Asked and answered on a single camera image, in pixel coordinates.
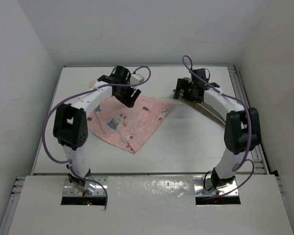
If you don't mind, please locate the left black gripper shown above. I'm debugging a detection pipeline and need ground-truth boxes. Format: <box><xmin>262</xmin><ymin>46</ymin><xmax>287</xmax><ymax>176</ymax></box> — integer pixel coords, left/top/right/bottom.
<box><xmin>113</xmin><ymin>80</ymin><xmax>139</xmax><ymax>107</ymax></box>

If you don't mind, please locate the grey floral pillow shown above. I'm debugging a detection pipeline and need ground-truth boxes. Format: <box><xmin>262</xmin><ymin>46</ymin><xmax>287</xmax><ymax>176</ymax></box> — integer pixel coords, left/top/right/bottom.
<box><xmin>171</xmin><ymin>88</ymin><xmax>227</xmax><ymax>126</ymax></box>

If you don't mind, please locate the pink cartoon pillowcase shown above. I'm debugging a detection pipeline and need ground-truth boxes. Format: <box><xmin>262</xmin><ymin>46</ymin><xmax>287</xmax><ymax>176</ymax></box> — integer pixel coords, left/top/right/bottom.
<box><xmin>88</xmin><ymin>94</ymin><xmax>175</xmax><ymax>154</ymax></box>

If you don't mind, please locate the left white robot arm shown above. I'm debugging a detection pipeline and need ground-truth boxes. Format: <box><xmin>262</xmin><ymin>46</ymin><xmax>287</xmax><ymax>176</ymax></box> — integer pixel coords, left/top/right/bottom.
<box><xmin>53</xmin><ymin>66</ymin><xmax>148</xmax><ymax>189</ymax></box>

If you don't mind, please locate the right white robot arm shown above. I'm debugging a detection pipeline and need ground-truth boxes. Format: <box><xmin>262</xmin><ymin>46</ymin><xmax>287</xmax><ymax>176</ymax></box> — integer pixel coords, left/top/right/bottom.
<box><xmin>173</xmin><ymin>69</ymin><xmax>261</xmax><ymax>189</ymax></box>

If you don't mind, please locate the white front cover board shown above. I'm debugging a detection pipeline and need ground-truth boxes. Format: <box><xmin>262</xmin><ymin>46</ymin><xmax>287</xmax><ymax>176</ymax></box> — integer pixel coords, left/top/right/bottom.
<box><xmin>9</xmin><ymin>175</ymin><xmax>293</xmax><ymax>235</ymax></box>

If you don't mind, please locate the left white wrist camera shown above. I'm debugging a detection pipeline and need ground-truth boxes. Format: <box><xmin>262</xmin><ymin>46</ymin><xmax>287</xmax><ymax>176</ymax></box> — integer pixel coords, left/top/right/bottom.
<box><xmin>130</xmin><ymin>73</ymin><xmax>145</xmax><ymax>85</ymax></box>

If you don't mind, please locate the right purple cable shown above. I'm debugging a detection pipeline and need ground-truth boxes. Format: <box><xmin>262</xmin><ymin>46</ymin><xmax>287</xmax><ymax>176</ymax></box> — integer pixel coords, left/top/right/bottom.
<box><xmin>182</xmin><ymin>55</ymin><xmax>255</xmax><ymax>198</ymax></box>

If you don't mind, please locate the purple cable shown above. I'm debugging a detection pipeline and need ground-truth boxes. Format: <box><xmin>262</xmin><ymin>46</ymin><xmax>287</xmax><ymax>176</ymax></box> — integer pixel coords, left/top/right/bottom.
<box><xmin>182</xmin><ymin>55</ymin><xmax>255</xmax><ymax>198</ymax></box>
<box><xmin>42</xmin><ymin>66</ymin><xmax>152</xmax><ymax>211</ymax></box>

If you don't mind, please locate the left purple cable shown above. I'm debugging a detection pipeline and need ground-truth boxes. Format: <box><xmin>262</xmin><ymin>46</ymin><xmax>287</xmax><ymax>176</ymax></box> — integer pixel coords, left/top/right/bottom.
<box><xmin>42</xmin><ymin>66</ymin><xmax>152</xmax><ymax>211</ymax></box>

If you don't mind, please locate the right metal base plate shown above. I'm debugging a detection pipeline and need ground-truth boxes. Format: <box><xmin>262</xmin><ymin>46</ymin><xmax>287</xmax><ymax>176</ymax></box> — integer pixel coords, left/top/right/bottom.
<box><xmin>193</xmin><ymin>176</ymin><xmax>240</xmax><ymax>197</ymax></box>

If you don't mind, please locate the metal base plate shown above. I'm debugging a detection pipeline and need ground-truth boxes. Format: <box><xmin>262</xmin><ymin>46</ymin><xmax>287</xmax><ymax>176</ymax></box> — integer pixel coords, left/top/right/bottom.
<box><xmin>193</xmin><ymin>176</ymin><xmax>240</xmax><ymax>197</ymax></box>
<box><xmin>62</xmin><ymin>177</ymin><xmax>107</xmax><ymax>197</ymax></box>

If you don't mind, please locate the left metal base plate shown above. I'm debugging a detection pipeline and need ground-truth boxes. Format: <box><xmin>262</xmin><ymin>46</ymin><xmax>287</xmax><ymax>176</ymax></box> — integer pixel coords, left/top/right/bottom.
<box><xmin>62</xmin><ymin>177</ymin><xmax>107</xmax><ymax>197</ymax></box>

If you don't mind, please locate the left aluminium frame rail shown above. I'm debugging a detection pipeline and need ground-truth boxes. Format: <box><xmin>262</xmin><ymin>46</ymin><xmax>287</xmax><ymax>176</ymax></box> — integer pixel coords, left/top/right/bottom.
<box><xmin>0</xmin><ymin>177</ymin><xmax>25</xmax><ymax>235</ymax></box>

